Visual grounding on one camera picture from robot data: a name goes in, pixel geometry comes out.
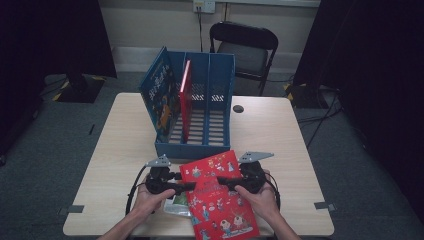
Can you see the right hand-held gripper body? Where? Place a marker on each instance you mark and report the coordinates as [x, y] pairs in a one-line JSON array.
[[255, 176]]

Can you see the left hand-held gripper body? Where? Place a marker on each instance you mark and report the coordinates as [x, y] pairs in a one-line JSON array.
[[156, 181]]

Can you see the white book with green leaf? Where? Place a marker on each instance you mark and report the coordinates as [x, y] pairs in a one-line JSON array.
[[178, 205]]

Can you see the red picture book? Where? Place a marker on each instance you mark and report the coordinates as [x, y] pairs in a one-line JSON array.
[[186, 106], [216, 206]]

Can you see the blue plastic file rack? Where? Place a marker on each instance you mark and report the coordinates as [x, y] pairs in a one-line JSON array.
[[193, 151]]

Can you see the blue picture book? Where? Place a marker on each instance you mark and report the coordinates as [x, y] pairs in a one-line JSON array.
[[160, 100]]

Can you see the person's left hand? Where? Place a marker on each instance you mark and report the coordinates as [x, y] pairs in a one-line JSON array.
[[148, 203]]

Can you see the person's right hand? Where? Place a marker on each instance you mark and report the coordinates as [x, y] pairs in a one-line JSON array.
[[265, 201]]

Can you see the grey tape strip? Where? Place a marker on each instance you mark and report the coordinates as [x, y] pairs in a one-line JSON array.
[[323, 205], [75, 209]]

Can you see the black stand base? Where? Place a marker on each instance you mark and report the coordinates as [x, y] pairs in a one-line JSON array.
[[306, 96], [80, 90]]

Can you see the black folding chair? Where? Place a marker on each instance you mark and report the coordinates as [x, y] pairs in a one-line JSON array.
[[246, 56]]

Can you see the black curtain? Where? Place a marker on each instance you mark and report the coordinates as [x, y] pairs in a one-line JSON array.
[[373, 66], [50, 33]]

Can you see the white wall socket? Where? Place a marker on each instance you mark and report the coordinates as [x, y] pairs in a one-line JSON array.
[[204, 6]]

